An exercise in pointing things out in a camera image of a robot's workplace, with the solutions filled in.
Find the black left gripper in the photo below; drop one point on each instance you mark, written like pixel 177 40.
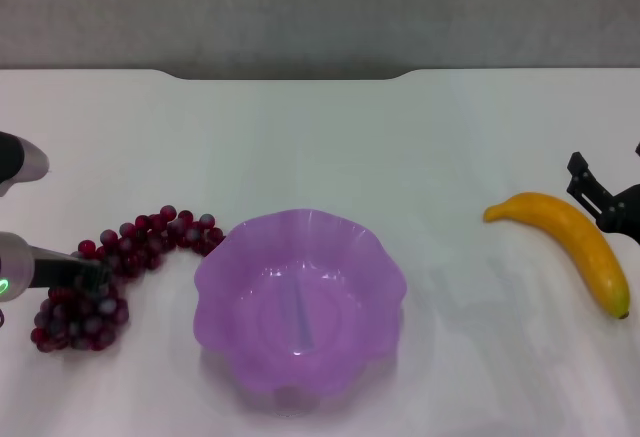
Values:
pixel 65 271

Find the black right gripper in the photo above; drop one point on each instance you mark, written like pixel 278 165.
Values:
pixel 625 214

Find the yellow banana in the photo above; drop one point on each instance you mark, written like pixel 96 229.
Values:
pixel 585 237

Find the dark red grape bunch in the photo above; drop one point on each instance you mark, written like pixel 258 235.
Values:
pixel 150 242

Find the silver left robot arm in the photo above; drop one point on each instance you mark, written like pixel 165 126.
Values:
pixel 15 262

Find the purple wavy plastic bowl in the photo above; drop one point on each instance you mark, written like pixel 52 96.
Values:
pixel 300 307

